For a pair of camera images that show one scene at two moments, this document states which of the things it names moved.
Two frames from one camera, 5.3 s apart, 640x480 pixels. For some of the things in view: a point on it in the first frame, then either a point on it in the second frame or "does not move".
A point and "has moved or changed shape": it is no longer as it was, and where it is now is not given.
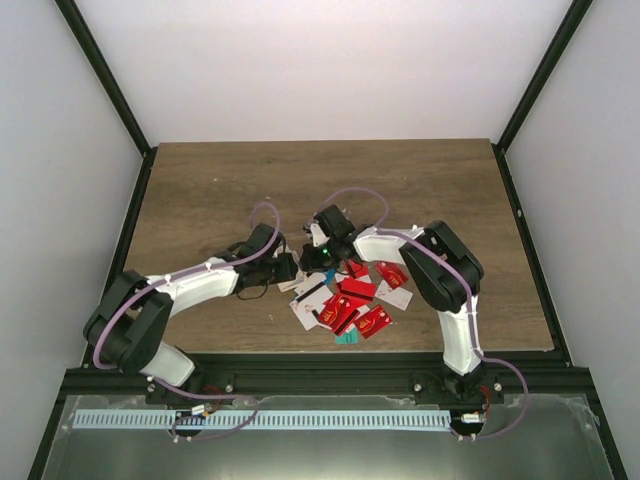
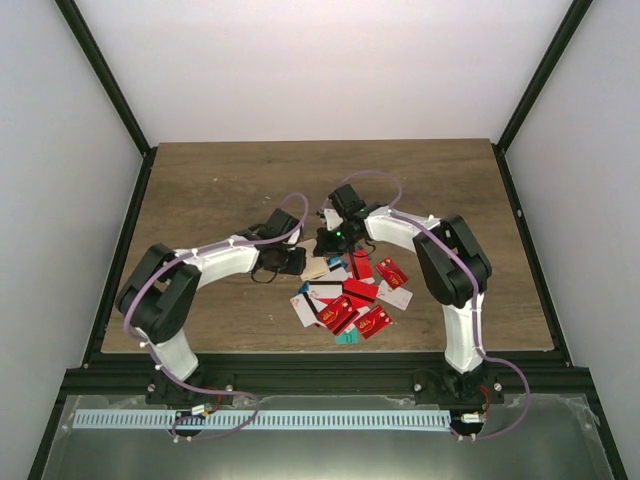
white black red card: x=397 y=297 -> x=325 y=290
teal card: x=349 y=338 does not move
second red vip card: x=337 y=313 does not move
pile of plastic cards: x=373 y=321 does not move
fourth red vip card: x=392 y=273 does not move
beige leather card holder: x=300 y=277 has moved or changed shape
